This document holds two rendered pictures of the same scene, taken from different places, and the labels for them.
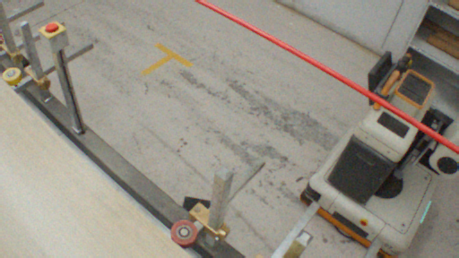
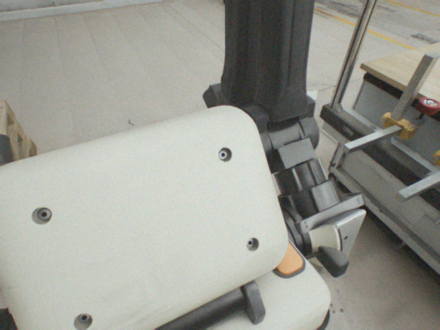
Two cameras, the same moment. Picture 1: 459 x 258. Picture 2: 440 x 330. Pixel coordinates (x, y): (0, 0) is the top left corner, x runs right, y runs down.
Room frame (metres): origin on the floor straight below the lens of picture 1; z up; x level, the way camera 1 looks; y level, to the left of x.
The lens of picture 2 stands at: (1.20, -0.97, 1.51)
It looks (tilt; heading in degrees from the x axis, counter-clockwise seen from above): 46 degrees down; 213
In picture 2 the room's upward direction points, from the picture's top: straight up
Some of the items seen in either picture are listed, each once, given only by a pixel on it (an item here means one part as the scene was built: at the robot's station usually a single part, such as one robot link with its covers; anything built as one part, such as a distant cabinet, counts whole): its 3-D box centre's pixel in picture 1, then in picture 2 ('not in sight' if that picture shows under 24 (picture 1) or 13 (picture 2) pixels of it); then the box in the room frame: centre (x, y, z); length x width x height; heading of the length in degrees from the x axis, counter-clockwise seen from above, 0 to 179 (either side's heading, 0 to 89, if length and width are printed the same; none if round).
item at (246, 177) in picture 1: (223, 201); not in sight; (0.62, -0.02, 0.83); 0.43 x 0.03 x 0.04; 149
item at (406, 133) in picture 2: not in sight; (397, 125); (0.01, -0.84, 0.81); 0.14 x 0.06 x 0.05; 59
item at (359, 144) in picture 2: not in sight; (385, 134); (0.10, -0.87, 0.81); 0.43 x 0.03 x 0.04; 149
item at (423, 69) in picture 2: not in sight; (400, 110); (0.00, -0.86, 0.87); 0.04 x 0.04 x 0.48; 59
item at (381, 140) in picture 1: (390, 135); not in sight; (1.28, -0.82, 0.59); 0.55 x 0.34 x 0.83; 149
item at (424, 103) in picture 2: not in sight; (423, 113); (-0.07, -0.77, 0.85); 0.08 x 0.08 x 0.11
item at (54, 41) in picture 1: (54, 38); not in sight; (0.89, 0.63, 1.18); 0.07 x 0.07 x 0.08; 59
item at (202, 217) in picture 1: (209, 223); not in sight; (0.53, 0.02, 0.83); 0.14 x 0.06 x 0.05; 59
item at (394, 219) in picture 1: (373, 188); not in sight; (1.23, -0.90, 0.16); 0.67 x 0.64 x 0.25; 59
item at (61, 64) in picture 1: (69, 92); not in sight; (0.89, 0.63, 0.93); 0.05 x 0.05 x 0.45; 59
